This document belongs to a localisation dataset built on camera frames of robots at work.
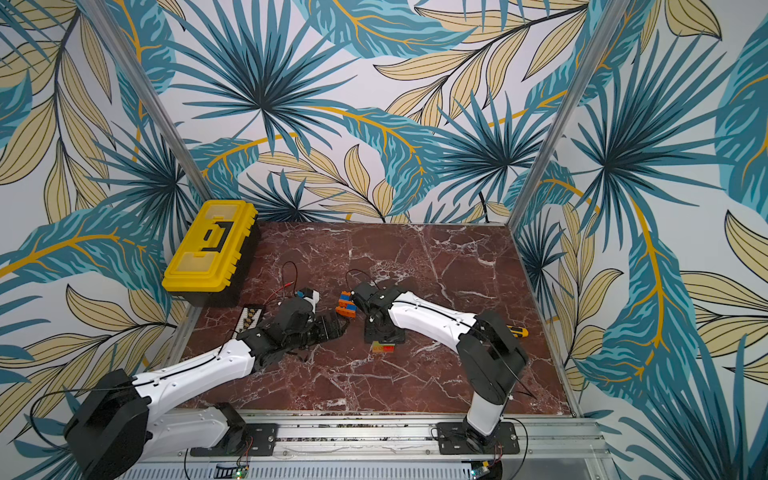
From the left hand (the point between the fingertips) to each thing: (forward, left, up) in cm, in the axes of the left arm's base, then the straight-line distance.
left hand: (338, 329), depth 82 cm
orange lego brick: (+16, +1, -7) cm, 17 cm away
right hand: (0, -11, -4) cm, 12 cm away
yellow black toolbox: (+15, +37, +8) cm, 41 cm away
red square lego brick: (-2, -14, -7) cm, 16 cm away
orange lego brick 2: (+10, 0, -8) cm, 13 cm away
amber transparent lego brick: (-2, -11, -8) cm, 14 cm away
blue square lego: (+15, 0, -7) cm, 16 cm away
